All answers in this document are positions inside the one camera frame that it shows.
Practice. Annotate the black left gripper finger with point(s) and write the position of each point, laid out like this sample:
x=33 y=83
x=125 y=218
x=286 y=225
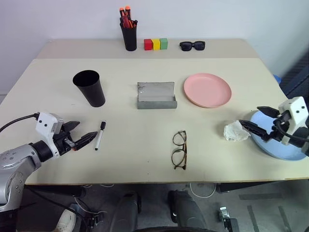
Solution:
x=87 y=138
x=72 y=125

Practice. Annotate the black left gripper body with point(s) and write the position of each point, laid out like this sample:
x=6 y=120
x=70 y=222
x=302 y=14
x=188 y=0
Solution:
x=64 y=143

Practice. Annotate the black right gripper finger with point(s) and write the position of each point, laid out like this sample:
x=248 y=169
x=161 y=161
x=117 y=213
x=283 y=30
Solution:
x=269 y=111
x=254 y=128

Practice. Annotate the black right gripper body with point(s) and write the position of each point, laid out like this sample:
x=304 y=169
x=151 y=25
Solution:
x=281 y=135

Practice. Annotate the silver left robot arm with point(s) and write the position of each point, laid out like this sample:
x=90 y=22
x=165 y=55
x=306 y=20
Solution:
x=17 y=159

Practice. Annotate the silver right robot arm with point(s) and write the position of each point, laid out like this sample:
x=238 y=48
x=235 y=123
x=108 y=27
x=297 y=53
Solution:
x=303 y=139

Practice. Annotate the white marker with black cap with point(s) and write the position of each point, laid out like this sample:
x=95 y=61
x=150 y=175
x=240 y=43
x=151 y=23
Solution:
x=99 y=136

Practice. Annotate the light blue plate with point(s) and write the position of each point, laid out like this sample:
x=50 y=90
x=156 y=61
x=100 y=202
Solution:
x=272 y=149

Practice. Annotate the crumpled white tissue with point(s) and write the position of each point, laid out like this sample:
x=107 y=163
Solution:
x=235 y=133

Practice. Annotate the blue object beside table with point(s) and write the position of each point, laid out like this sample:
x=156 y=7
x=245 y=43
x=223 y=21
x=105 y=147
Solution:
x=277 y=78

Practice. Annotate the empty black cup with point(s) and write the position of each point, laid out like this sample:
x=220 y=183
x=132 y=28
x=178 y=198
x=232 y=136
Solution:
x=93 y=91

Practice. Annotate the dark ribbed radiator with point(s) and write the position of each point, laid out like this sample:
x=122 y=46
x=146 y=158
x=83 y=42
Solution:
x=297 y=79

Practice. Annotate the pink plate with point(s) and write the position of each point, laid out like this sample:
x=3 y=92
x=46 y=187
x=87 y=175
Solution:
x=207 y=90

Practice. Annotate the tortoiseshell eyeglasses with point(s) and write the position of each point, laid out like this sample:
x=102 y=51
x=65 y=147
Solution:
x=179 y=149

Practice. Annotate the white shoe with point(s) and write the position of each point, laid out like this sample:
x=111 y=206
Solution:
x=66 y=221

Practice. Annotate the open grey glasses case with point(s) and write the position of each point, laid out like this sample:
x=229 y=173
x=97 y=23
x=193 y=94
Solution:
x=157 y=101

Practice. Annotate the dark rounded shape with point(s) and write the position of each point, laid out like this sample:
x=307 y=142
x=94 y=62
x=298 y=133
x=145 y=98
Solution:
x=186 y=212
x=126 y=212

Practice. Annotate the metal floor clamp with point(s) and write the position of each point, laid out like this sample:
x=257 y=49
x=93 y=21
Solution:
x=227 y=218

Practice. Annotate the black sunglasses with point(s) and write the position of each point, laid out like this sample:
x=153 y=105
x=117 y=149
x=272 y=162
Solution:
x=193 y=46

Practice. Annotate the black pen holder cup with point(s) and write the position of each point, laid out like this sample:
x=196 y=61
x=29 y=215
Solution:
x=130 y=38

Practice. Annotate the red block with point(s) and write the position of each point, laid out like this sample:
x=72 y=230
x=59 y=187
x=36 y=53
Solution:
x=148 y=45

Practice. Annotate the yellow block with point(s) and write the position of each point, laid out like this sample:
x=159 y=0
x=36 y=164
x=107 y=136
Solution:
x=156 y=45

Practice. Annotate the red pen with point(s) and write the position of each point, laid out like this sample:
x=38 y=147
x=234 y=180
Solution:
x=126 y=22

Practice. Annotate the black-capped pen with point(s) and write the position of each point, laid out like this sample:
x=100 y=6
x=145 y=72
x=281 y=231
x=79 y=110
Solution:
x=135 y=23

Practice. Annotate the green block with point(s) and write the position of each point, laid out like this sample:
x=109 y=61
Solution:
x=164 y=44

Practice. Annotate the orange-capped pen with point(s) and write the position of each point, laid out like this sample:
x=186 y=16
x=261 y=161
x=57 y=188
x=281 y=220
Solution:
x=128 y=10
x=121 y=13

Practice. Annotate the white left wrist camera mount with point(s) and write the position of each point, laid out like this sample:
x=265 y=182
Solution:
x=45 y=122

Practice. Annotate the black table frame bar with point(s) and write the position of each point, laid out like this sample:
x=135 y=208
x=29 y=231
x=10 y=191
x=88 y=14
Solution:
x=253 y=186

